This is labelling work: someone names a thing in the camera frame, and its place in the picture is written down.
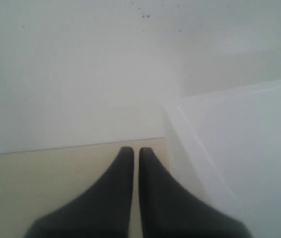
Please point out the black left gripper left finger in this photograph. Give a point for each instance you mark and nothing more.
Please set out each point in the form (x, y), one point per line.
(102, 211)

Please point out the white translucent drawer cabinet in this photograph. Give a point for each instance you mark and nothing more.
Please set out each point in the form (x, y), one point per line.
(225, 148)

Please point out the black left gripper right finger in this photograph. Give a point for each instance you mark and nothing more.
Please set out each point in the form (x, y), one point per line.
(168, 210)

